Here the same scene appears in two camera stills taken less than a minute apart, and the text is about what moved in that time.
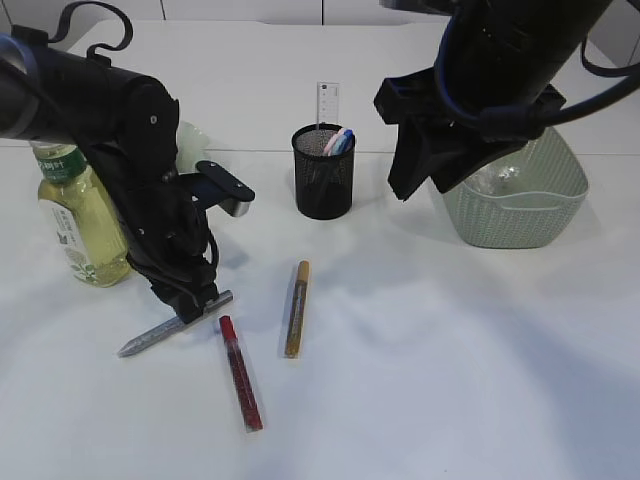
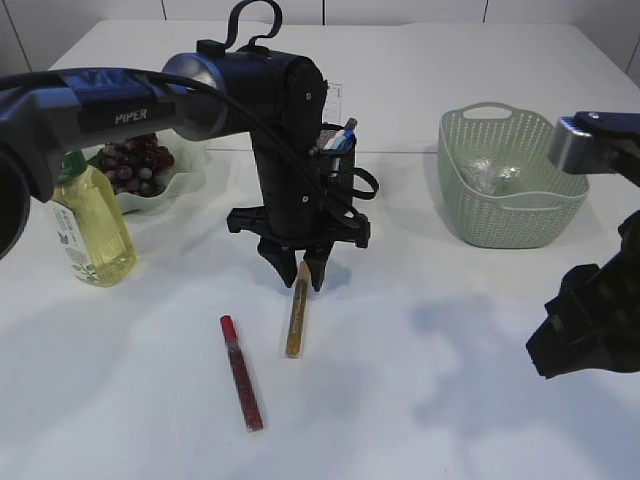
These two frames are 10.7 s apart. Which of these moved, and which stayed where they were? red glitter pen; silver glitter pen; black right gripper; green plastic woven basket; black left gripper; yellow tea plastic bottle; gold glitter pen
Moved: silver glitter pen; black left gripper; black right gripper
Stayed: red glitter pen; green plastic woven basket; gold glitter pen; yellow tea plastic bottle
